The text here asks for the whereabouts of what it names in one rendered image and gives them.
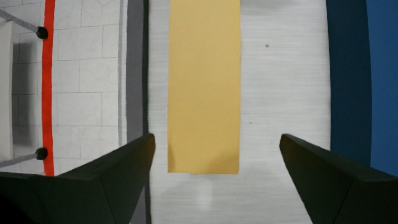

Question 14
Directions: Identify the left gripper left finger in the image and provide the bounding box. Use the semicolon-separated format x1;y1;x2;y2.
0;133;156;224

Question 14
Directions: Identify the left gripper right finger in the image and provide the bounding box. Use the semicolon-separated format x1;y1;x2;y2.
279;133;398;224

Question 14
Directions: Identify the brown cardboard carton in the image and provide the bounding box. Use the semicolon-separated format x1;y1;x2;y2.
167;0;241;174

